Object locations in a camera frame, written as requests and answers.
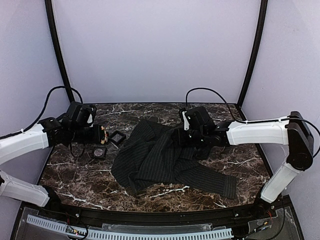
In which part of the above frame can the dark pinstriped garment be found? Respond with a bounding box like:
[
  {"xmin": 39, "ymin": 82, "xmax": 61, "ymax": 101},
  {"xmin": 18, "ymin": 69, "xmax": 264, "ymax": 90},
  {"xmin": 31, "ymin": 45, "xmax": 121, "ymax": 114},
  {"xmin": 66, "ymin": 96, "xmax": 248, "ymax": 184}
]
[{"xmin": 111, "ymin": 119, "xmax": 238, "ymax": 199}]

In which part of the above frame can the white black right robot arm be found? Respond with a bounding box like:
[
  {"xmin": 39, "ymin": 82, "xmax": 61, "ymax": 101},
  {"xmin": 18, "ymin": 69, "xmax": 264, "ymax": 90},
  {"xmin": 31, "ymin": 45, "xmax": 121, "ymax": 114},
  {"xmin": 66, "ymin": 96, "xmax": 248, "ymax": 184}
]
[{"xmin": 177, "ymin": 106, "xmax": 316, "ymax": 204}]

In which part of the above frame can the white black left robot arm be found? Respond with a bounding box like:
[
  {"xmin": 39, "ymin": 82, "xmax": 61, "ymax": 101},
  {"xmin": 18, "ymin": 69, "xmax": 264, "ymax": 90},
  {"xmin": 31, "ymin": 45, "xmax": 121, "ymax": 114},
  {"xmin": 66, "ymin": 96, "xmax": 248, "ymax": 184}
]
[{"xmin": 0, "ymin": 101, "xmax": 109, "ymax": 207}]

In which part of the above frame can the black square box right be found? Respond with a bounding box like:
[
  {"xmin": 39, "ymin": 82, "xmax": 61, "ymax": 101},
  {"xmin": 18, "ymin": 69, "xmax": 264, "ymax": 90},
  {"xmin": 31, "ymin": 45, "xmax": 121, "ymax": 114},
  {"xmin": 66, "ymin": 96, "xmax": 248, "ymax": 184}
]
[{"xmin": 109, "ymin": 130, "xmax": 127, "ymax": 146}]

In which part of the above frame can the black square box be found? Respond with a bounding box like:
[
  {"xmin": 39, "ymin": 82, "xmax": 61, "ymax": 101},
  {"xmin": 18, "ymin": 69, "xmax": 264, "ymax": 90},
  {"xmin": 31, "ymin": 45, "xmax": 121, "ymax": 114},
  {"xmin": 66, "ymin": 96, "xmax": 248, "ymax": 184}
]
[
  {"xmin": 109, "ymin": 130, "xmax": 127, "ymax": 146},
  {"xmin": 90, "ymin": 146, "xmax": 108, "ymax": 159}
]

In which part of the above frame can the black square box front left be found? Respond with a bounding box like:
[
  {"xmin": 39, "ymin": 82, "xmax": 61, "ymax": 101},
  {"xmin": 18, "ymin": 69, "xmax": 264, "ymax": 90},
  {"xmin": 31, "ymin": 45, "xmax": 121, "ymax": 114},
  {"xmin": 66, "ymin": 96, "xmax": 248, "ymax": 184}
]
[{"xmin": 90, "ymin": 146, "xmax": 108, "ymax": 159}]

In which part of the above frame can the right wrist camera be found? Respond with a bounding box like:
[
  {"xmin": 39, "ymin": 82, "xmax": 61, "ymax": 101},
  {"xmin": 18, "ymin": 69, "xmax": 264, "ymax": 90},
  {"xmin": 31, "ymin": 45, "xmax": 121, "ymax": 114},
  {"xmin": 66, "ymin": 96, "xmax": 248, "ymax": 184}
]
[{"xmin": 179, "ymin": 107, "xmax": 190, "ymax": 131}]

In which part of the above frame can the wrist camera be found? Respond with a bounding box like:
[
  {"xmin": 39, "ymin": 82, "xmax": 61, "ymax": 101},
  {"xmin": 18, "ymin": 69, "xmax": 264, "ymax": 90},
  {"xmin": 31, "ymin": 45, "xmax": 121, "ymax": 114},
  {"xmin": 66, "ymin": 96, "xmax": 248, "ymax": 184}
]
[
  {"xmin": 87, "ymin": 104, "xmax": 97, "ymax": 125},
  {"xmin": 179, "ymin": 107, "xmax": 190, "ymax": 131}
]

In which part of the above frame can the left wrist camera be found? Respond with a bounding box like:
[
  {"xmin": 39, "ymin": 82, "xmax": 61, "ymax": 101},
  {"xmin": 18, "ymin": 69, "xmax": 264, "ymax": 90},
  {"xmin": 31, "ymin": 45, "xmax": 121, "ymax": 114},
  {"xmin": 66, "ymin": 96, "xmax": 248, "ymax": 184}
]
[{"xmin": 87, "ymin": 104, "xmax": 97, "ymax": 125}]

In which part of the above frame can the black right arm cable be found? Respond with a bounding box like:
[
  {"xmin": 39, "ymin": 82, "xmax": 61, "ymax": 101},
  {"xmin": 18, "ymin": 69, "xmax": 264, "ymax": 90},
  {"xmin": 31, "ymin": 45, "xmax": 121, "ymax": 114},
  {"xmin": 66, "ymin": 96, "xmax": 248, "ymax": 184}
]
[{"xmin": 184, "ymin": 87, "xmax": 320, "ymax": 158}]

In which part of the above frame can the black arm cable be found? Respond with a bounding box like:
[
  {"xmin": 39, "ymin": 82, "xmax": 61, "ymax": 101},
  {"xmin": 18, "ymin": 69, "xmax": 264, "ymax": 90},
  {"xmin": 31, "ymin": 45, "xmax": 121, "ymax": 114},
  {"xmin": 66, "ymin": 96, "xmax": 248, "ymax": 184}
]
[
  {"xmin": 0, "ymin": 86, "xmax": 85, "ymax": 158},
  {"xmin": 184, "ymin": 87, "xmax": 320, "ymax": 158}
]

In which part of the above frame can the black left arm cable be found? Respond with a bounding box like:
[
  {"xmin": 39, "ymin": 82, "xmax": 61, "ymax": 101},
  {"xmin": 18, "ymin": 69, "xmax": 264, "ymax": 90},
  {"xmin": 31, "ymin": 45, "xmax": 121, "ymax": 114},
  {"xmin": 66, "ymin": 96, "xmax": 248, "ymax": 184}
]
[{"xmin": 0, "ymin": 86, "xmax": 85, "ymax": 158}]

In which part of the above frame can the white slotted cable duct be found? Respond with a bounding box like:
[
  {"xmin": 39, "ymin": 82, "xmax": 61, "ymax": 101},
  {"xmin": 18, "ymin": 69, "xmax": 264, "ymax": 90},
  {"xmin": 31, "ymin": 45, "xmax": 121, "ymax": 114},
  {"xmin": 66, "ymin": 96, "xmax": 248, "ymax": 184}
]
[{"xmin": 25, "ymin": 214, "xmax": 234, "ymax": 240}]

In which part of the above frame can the black front table rail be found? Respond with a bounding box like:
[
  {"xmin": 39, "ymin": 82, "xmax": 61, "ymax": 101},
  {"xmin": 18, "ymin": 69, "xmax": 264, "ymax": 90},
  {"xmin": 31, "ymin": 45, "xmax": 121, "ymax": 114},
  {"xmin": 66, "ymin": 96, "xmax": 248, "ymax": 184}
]
[{"xmin": 33, "ymin": 204, "xmax": 276, "ymax": 228}]

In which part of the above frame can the black left frame post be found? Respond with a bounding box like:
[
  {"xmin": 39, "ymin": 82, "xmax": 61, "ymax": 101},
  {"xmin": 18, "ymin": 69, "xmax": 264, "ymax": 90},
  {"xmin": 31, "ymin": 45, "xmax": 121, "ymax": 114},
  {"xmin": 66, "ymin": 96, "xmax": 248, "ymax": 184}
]
[{"xmin": 44, "ymin": 0, "xmax": 75, "ymax": 103}]

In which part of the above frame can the black frame post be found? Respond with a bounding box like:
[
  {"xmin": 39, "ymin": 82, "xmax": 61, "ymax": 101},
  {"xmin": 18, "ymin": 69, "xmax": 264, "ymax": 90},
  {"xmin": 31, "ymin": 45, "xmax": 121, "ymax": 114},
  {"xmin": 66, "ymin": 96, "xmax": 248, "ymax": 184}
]
[
  {"xmin": 237, "ymin": 0, "xmax": 268, "ymax": 109},
  {"xmin": 44, "ymin": 0, "xmax": 75, "ymax": 103}
]

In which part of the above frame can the black right frame post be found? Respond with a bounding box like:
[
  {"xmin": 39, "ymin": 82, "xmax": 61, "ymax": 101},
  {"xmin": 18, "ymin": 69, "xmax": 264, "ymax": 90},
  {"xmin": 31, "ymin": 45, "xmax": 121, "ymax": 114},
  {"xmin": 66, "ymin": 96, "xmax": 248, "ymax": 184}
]
[{"xmin": 237, "ymin": 0, "xmax": 268, "ymax": 109}]

